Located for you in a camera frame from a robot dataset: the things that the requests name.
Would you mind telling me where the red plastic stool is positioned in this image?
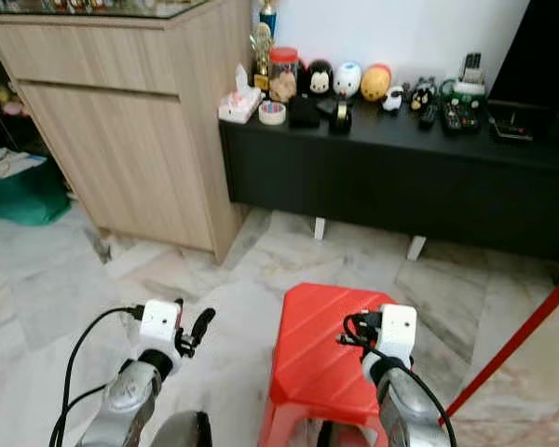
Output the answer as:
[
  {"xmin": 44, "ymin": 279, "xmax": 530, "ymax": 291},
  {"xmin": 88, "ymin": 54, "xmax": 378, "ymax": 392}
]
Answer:
[{"xmin": 257, "ymin": 282, "xmax": 403, "ymax": 447}]

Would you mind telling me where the black round plush toy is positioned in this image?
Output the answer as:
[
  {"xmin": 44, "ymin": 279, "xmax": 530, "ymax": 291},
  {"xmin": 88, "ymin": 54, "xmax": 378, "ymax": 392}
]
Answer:
[{"xmin": 302, "ymin": 59, "xmax": 334, "ymax": 98}]

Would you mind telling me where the clear jar with red lid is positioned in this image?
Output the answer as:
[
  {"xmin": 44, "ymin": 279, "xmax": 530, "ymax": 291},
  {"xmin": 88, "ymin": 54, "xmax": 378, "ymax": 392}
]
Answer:
[{"xmin": 267, "ymin": 47, "xmax": 301, "ymax": 103}]

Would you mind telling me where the yellow round plush toy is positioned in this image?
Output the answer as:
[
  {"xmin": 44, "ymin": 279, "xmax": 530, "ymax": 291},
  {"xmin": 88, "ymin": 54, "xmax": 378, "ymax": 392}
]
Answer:
[{"xmin": 360, "ymin": 63, "xmax": 393, "ymax": 102}]

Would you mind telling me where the green storage bin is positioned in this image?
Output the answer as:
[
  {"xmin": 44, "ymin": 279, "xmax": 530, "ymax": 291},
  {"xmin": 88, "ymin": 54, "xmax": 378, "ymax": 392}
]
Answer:
[{"xmin": 0, "ymin": 158, "xmax": 72, "ymax": 227}]

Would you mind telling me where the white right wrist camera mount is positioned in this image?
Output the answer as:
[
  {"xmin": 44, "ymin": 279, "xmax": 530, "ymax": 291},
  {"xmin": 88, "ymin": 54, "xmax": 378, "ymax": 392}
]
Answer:
[{"xmin": 376, "ymin": 304, "xmax": 418, "ymax": 366}]

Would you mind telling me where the black wallet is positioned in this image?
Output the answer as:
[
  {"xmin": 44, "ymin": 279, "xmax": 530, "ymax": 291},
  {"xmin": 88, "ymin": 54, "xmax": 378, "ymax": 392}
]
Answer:
[{"xmin": 287, "ymin": 95, "xmax": 321, "ymax": 129}]

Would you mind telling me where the small white black figurine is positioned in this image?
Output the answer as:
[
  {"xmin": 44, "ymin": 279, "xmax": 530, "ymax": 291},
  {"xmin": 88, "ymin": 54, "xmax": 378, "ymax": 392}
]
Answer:
[{"xmin": 381, "ymin": 85, "xmax": 404, "ymax": 113}]

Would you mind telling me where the light wooden cabinet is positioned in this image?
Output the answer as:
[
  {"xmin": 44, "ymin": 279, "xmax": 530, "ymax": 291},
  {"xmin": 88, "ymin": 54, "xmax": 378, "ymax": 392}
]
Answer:
[{"xmin": 0, "ymin": 0, "xmax": 254, "ymax": 265}]

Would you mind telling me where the green white desk holder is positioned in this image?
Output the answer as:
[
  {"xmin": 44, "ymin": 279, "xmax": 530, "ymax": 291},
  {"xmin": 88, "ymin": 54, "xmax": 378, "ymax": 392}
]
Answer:
[{"xmin": 440, "ymin": 78, "xmax": 488, "ymax": 136}]

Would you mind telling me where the gold trophy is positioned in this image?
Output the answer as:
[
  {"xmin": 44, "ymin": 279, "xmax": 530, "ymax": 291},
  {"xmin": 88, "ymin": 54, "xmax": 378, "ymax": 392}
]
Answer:
[{"xmin": 249, "ymin": 22, "xmax": 276, "ymax": 91}]

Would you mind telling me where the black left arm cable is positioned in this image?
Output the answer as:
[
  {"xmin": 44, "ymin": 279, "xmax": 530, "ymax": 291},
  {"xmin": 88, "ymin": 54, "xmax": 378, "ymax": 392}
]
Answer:
[{"xmin": 48, "ymin": 305, "xmax": 145, "ymax": 447}]

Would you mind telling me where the black tray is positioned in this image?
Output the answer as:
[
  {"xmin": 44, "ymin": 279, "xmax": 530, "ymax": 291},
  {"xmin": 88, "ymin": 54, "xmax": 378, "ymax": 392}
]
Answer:
[{"xmin": 489, "ymin": 101, "xmax": 551, "ymax": 143}]

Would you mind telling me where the pink toy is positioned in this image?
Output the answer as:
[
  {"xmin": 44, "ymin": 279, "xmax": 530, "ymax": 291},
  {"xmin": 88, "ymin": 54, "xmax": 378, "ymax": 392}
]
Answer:
[{"xmin": 0, "ymin": 82, "xmax": 29, "ymax": 117}]

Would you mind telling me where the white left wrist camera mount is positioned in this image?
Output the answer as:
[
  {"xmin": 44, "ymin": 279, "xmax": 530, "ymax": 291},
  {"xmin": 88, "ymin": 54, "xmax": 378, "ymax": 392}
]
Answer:
[{"xmin": 138, "ymin": 299, "xmax": 182, "ymax": 357}]

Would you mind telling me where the white pink tissue box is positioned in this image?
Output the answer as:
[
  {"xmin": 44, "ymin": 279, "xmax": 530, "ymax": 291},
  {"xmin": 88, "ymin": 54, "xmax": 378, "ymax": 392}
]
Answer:
[{"xmin": 217, "ymin": 63, "xmax": 264, "ymax": 125}]

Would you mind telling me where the black remote control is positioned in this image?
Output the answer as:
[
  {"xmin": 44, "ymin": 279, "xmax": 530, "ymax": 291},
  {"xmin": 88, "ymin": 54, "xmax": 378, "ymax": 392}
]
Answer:
[{"xmin": 416, "ymin": 102, "xmax": 439, "ymax": 130}]

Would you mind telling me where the blue trophy cup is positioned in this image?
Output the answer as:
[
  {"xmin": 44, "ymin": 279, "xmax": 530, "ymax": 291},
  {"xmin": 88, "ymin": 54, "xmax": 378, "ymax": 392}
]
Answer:
[{"xmin": 258, "ymin": 0, "xmax": 279, "ymax": 36}]

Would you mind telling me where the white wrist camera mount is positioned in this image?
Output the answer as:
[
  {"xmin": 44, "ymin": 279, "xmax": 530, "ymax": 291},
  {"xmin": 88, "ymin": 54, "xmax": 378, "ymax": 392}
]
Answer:
[
  {"xmin": 376, "ymin": 304, "xmax": 418, "ymax": 366},
  {"xmin": 138, "ymin": 299, "xmax": 182, "ymax": 357}
]

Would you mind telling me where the black tape dispenser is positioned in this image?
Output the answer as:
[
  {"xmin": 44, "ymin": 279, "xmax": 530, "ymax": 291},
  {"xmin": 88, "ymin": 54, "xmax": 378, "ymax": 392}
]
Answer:
[{"xmin": 327, "ymin": 98, "xmax": 355, "ymax": 136}]

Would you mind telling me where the white tape roll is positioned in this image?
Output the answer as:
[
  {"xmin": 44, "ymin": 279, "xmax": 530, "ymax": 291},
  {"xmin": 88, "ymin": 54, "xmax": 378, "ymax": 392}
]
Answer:
[{"xmin": 257, "ymin": 101, "xmax": 288, "ymax": 127}]

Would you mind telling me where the white blue round plush toy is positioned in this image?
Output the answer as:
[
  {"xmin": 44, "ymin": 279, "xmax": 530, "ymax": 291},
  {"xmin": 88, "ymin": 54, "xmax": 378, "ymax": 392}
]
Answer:
[{"xmin": 333, "ymin": 61, "xmax": 363, "ymax": 100}]

